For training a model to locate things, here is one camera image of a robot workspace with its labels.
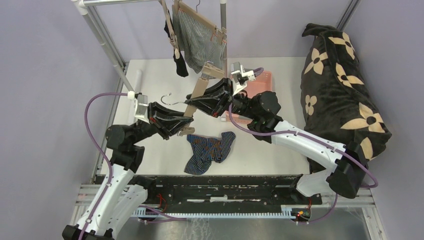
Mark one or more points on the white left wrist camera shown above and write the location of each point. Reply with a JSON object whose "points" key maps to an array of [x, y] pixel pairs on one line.
{"points": [[139, 107]]}

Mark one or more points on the black underwear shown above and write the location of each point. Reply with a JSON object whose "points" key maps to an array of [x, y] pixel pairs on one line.
{"points": [[181, 68]]}

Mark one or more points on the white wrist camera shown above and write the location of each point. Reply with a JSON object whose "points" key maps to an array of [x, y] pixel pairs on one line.
{"points": [[240, 77], [139, 107]]}

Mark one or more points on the aluminium frame rail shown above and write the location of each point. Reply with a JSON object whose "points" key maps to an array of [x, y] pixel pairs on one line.
{"points": [[347, 14]]}

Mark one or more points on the grey striped boxer shorts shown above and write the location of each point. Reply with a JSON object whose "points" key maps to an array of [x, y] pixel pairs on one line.
{"points": [[198, 43]]}

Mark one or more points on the navy striped underwear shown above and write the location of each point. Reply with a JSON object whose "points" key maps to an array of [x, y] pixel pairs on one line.
{"points": [[206, 150]]}

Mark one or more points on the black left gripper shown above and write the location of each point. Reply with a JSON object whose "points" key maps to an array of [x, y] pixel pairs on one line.
{"points": [[166, 121]]}

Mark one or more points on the black floral blanket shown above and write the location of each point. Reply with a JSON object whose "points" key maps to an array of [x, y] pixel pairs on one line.
{"points": [[337, 105]]}

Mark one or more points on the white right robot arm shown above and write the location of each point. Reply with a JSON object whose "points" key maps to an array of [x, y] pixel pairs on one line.
{"points": [[345, 165]]}

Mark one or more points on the wooden clip hanger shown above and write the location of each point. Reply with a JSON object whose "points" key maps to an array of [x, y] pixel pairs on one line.
{"points": [[172, 37], [208, 70], [219, 32]]}

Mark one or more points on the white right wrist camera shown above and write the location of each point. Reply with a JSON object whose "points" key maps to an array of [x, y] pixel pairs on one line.
{"points": [[240, 77]]}

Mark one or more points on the pink plastic basket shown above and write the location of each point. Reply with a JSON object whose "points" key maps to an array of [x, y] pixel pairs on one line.
{"points": [[263, 82]]}

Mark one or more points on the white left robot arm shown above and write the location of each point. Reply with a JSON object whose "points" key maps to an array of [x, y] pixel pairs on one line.
{"points": [[121, 192]]}

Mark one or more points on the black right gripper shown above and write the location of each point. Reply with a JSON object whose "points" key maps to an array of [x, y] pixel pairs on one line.
{"points": [[215, 102]]}

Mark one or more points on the silver clothes rack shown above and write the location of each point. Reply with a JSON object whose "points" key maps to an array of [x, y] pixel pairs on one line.
{"points": [[87, 9]]}

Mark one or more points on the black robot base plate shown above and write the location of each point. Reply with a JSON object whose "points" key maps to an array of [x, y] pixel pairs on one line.
{"points": [[231, 194]]}

